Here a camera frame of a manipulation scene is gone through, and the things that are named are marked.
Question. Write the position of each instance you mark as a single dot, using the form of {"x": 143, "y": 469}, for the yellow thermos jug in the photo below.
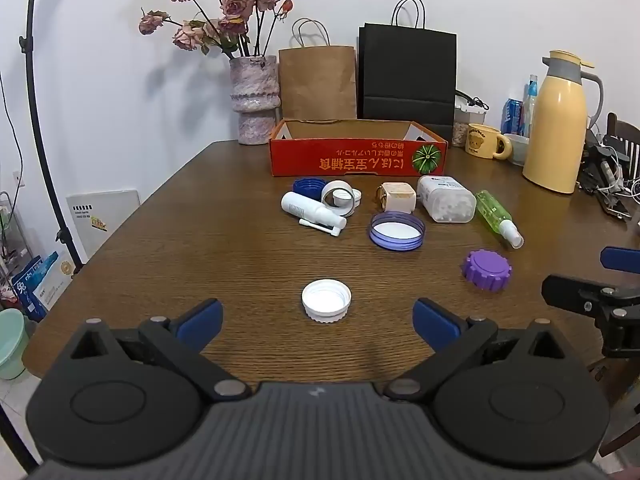
{"x": 552, "y": 130}

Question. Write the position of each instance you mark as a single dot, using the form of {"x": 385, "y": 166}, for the grey white cup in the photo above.
{"x": 517, "y": 150}

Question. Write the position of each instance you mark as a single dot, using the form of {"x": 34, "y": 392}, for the wooden chair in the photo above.
{"x": 622, "y": 130}

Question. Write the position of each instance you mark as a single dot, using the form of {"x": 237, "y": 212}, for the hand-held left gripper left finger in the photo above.
{"x": 200, "y": 322}

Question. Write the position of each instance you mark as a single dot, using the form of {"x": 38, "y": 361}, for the blue round lid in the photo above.
{"x": 395, "y": 230}

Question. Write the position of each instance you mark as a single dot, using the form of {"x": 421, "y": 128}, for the white spray bottle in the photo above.
{"x": 305, "y": 206}

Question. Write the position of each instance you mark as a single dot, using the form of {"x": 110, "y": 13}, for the mottled pink ceramic vase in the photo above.
{"x": 252, "y": 90}

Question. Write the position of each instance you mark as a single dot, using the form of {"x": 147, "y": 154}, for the small white cap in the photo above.
{"x": 356, "y": 195}

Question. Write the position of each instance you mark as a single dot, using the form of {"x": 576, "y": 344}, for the purple ribbed cap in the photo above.
{"x": 487, "y": 267}

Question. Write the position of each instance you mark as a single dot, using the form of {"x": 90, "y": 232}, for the white flat box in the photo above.
{"x": 107, "y": 215}

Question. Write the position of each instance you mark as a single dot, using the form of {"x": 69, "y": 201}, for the white ribbed cap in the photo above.
{"x": 325, "y": 300}

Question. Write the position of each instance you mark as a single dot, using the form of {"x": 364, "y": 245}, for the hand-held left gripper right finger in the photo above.
{"x": 435, "y": 322}

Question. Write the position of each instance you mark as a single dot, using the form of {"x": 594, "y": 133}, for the red cardboard box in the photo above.
{"x": 350, "y": 160}

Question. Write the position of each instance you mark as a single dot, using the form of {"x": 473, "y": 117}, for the green plastic bucket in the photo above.
{"x": 10, "y": 345}

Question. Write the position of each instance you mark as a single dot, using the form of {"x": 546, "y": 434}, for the green spray bottle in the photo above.
{"x": 492, "y": 215}

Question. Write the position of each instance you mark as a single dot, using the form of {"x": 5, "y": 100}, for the blue and white box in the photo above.
{"x": 45, "y": 285}

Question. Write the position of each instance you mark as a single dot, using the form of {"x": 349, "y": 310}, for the beige square bottle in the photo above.
{"x": 400, "y": 197}

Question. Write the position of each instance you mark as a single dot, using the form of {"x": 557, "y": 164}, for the black light stand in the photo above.
{"x": 63, "y": 233}

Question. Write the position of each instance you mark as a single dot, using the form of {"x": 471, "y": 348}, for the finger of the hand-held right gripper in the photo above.
{"x": 622, "y": 259}
{"x": 570, "y": 292}

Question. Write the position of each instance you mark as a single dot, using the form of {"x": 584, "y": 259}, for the blue drink can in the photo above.
{"x": 511, "y": 115}

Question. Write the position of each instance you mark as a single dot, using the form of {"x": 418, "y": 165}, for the clear water bottle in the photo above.
{"x": 529, "y": 105}

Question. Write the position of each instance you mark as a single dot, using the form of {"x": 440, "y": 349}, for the dried pink roses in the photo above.
{"x": 235, "y": 7}

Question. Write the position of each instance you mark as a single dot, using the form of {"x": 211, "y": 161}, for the white pill bottle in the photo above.
{"x": 445, "y": 200}

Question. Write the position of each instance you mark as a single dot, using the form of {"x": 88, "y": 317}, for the clear food container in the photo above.
{"x": 460, "y": 132}

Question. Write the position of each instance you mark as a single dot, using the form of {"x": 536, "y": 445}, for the white tape roll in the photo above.
{"x": 350, "y": 205}

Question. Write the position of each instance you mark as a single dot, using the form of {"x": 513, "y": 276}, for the yellow bear mug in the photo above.
{"x": 482, "y": 142}

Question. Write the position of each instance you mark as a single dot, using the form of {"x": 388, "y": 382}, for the brown paper bag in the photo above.
{"x": 317, "y": 82}

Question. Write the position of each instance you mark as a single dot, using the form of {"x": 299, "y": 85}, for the blue ribbed cap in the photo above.
{"x": 307, "y": 186}

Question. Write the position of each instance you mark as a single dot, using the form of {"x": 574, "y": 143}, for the black paper bag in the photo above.
{"x": 407, "y": 70}

